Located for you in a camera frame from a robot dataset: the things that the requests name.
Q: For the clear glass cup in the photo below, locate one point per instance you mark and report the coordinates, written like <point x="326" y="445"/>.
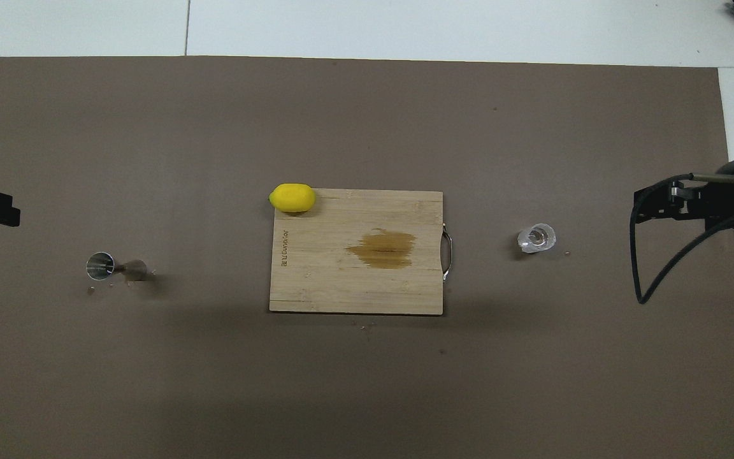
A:
<point x="536" y="238"/>

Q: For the brown table mat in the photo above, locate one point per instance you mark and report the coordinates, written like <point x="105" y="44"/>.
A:
<point x="150" y="127"/>

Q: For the bamboo cutting board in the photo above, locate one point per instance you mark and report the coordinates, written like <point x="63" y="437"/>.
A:
<point x="316" y="274"/>

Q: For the yellow lemon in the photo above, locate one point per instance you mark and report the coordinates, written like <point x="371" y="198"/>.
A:
<point x="292" y="197"/>

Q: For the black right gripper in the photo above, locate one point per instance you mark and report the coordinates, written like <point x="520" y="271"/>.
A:
<point x="727" y="204"/>

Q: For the metal jigger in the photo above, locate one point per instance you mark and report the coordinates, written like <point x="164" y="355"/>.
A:
<point x="100" y="266"/>

